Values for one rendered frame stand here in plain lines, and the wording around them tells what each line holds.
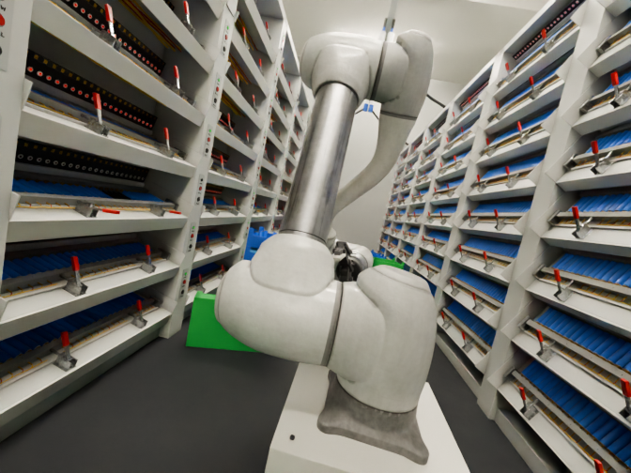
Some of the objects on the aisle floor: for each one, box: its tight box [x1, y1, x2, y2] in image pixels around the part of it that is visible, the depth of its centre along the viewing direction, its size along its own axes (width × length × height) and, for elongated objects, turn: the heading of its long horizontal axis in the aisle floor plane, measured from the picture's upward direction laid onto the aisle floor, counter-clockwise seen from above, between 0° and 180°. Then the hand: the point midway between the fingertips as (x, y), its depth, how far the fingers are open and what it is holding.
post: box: [215, 14, 288, 266], centre depth 183 cm, size 20×9×171 cm, turn 19°
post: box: [135, 0, 238, 339], centre depth 113 cm, size 20×9×171 cm, turn 19°
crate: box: [186, 291, 262, 353], centre depth 119 cm, size 8×30×20 cm, turn 37°
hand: (333, 286), depth 69 cm, fingers open, 13 cm apart
